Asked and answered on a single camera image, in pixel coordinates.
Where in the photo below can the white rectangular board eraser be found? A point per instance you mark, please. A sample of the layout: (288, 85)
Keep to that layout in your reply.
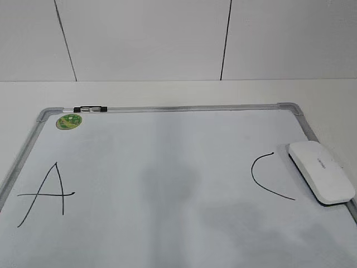
(323, 174)

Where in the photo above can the round green magnet sticker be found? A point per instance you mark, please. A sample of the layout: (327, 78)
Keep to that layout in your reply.
(69, 122)

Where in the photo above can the white board with grey frame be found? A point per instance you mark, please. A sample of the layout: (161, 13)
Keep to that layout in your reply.
(170, 187)

